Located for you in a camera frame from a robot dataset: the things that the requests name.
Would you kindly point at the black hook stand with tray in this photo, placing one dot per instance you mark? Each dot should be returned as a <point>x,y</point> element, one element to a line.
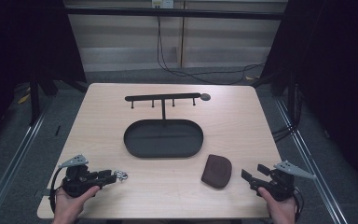
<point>163,140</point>

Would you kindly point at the white wall outlet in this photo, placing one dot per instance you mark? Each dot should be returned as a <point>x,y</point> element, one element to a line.
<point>162,3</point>

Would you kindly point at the metal floor rail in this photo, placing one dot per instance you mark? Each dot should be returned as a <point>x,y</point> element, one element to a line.
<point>307,152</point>
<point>15,158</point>

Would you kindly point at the person's left hand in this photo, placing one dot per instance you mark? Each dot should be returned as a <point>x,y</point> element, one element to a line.
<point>68,208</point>

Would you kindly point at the dark curtain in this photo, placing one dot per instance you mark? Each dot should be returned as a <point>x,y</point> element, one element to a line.
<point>338,77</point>
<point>21,46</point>

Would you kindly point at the grey tape strip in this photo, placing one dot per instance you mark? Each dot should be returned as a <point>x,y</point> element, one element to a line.
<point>43,192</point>

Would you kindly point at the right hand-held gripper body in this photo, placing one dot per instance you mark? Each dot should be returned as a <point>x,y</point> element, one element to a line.
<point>280,186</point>

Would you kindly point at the person's right hand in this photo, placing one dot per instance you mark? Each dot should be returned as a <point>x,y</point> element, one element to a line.
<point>281,211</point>

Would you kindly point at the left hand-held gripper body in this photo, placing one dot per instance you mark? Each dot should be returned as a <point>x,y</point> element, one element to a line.
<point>80,182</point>

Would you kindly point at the black horizontal bar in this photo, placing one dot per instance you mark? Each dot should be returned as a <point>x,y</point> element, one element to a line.
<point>174,13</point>

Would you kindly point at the yellow floor tape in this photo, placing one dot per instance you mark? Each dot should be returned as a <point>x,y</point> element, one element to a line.
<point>23,99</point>

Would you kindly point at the black metal stand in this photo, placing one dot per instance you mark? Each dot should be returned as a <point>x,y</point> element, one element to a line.
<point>34,99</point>

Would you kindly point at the brown pouch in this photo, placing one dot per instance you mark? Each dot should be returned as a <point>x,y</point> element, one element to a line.
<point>216,171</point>

